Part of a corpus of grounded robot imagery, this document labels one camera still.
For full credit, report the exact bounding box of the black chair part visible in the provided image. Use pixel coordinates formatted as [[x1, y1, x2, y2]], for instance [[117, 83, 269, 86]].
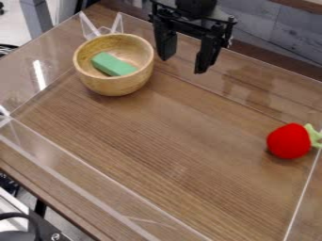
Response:
[[0, 212, 73, 241]]

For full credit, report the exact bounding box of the wooden bowl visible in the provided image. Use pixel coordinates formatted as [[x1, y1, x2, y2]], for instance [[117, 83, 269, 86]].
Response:
[[74, 34, 156, 96]]

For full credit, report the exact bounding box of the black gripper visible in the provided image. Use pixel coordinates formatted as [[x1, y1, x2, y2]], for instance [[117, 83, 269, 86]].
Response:
[[150, 0, 238, 74]]

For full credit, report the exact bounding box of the green block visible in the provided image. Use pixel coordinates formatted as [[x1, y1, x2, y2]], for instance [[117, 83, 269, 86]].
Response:
[[91, 52, 138, 76]]

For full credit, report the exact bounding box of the clear acrylic tray wall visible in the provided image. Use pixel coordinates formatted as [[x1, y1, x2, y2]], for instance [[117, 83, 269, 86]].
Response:
[[0, 17, 322, 241]]

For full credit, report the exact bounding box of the red plush strawberry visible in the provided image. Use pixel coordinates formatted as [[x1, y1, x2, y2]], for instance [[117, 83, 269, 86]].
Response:
[[268, 122, 322, 159]]

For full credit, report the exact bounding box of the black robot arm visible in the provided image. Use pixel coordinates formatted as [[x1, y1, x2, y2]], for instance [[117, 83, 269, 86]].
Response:
[[150, 0, 238, 74]]

